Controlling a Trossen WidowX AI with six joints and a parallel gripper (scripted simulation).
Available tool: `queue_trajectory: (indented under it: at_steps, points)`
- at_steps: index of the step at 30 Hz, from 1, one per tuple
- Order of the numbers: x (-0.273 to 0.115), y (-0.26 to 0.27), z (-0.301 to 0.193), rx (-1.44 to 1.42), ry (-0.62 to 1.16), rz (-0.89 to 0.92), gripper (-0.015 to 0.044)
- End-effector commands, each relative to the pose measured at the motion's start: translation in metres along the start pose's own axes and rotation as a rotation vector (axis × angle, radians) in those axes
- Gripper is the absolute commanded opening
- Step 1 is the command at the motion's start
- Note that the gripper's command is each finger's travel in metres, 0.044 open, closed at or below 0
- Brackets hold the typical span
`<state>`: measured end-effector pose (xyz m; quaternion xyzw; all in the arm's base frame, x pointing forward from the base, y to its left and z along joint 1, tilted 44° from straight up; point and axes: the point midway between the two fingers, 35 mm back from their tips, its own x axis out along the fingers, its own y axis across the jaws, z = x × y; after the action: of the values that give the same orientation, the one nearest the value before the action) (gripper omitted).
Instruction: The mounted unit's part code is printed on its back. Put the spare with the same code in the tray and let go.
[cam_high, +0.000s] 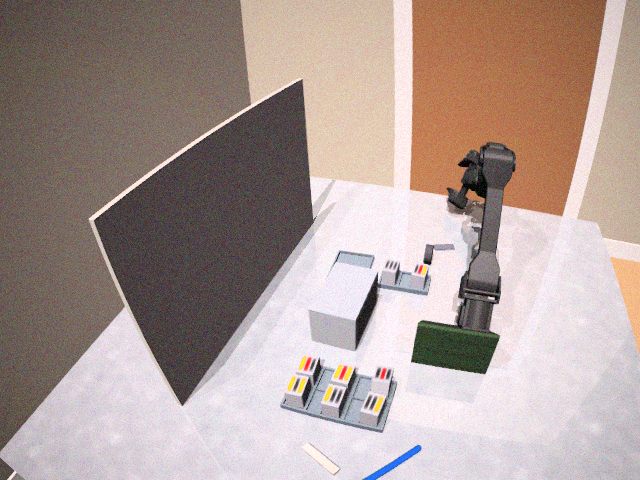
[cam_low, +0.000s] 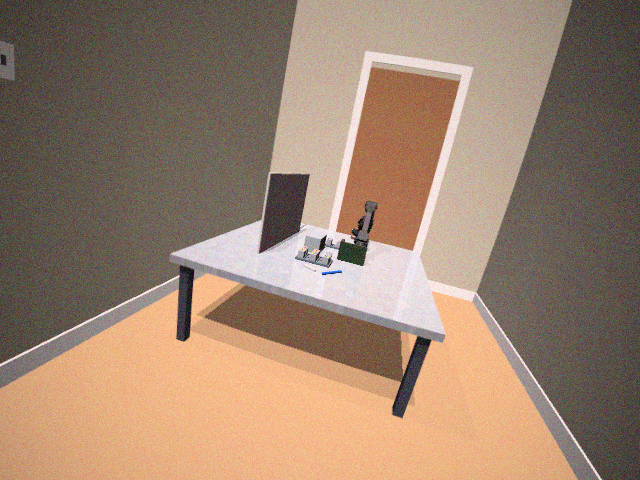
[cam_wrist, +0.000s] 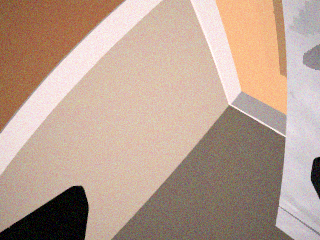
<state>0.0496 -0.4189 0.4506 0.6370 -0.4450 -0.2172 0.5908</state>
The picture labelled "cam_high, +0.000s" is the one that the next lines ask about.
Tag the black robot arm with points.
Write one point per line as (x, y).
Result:
(496, 165)

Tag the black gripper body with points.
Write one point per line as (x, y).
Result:
(458, 198)

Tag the white flat bar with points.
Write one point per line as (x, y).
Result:
(323, 461)

